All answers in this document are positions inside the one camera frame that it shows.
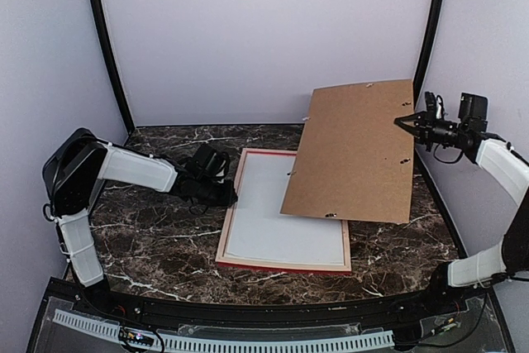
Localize brown backing board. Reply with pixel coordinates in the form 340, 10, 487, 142
281, 79, 414, 224

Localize black corner post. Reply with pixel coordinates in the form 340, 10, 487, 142
413, 0, 443, 98
89, 0, 136, 135

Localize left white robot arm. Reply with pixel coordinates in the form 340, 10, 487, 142
42, 128, 238, 317

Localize black front table rail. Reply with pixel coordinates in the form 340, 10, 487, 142
45, 278, 489, 341

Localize white cable tray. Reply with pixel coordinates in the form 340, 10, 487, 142
52, 309, 395, 352

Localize red wooden picture frame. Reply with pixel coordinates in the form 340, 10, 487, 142
214, 147, 353, 275

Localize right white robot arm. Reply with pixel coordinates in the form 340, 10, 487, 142
394, 92, 528, 315

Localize landscape photo print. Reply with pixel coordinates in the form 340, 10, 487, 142
226, 154, 347, 265

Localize left black corner post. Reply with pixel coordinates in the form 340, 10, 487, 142
89, 0, 136, 135

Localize right black corner post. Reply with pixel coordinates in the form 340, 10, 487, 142
413, 0, 443, 98

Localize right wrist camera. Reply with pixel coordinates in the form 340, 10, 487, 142
424, 91, 446, 122

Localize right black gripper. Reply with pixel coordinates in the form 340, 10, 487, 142
396, 106, 467, 151

